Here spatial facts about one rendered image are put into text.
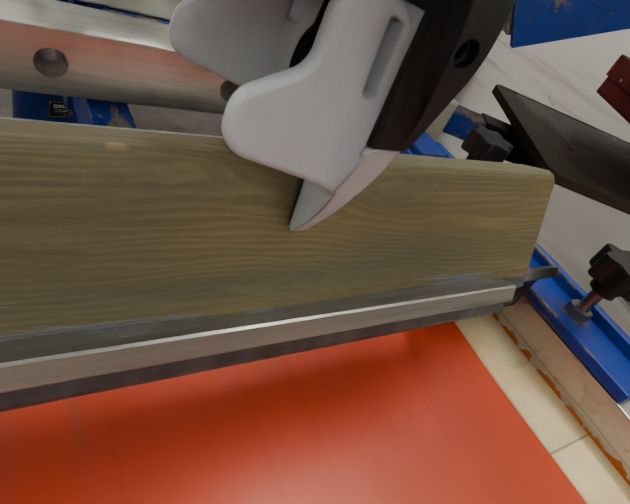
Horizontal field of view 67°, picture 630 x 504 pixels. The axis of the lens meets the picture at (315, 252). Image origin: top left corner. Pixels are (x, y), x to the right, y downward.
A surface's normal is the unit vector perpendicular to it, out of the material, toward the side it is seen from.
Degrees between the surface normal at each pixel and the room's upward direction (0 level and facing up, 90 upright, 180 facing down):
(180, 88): 90
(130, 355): 64
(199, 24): 96
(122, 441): 0
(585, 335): 0
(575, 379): 90
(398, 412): 0
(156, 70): 90
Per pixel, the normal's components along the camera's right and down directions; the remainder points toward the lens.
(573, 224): -0.83, 0.05
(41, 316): 0.54, 0.34
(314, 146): 0.46, 0.62
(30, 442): 0.37, -0.70
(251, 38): 0.32, 0.78
